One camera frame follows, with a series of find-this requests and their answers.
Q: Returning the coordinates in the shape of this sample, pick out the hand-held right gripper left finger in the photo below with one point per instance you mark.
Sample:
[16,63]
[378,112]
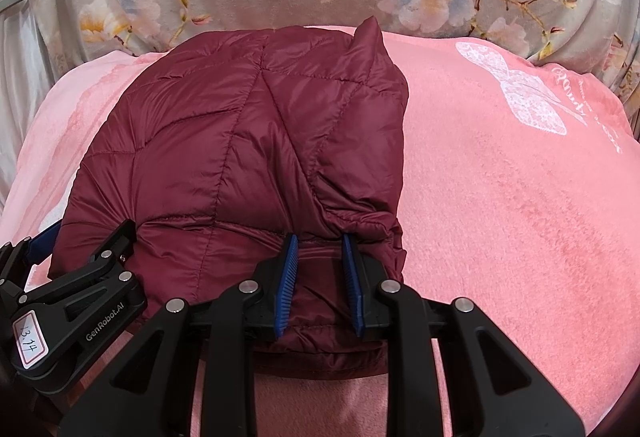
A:
[287,287]

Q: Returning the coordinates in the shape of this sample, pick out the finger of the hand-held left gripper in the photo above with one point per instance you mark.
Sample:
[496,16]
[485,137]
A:
[107,248]
[45,242]

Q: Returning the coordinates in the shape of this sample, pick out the white satin sheet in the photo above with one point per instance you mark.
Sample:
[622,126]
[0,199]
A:
[20,92]

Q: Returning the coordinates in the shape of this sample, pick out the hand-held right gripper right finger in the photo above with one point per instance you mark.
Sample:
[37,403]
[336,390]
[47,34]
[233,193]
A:
[352,282]

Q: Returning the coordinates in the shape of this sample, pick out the grey metal rail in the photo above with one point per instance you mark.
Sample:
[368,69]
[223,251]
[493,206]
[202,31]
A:
[15,0]

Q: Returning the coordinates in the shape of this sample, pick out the maroon quilted jacket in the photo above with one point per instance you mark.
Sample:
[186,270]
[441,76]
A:
[225,142]

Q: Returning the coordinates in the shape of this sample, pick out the pink fleece blanket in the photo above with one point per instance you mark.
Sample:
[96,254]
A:
[500,217]

